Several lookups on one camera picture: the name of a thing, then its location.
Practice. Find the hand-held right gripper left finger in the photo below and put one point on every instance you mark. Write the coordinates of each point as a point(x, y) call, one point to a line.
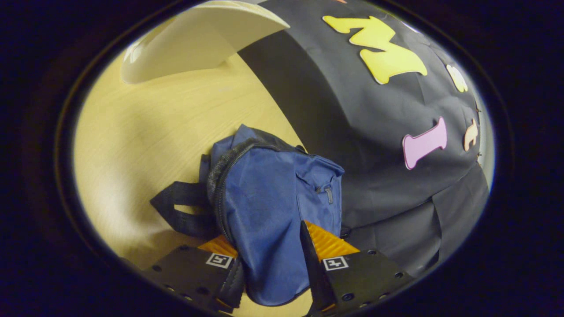
point(231, 286)

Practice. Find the blue schoolbag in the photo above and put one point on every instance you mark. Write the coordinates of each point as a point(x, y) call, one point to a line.
point(264, 211)

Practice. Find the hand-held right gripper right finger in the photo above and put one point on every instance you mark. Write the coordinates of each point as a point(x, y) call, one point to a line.
point(315, 273)

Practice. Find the white bookshelf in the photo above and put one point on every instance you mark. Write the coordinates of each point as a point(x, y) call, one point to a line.
point(189, 44)

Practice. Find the black backdrop cloth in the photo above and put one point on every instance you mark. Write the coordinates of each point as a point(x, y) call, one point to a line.
point(374, 176)

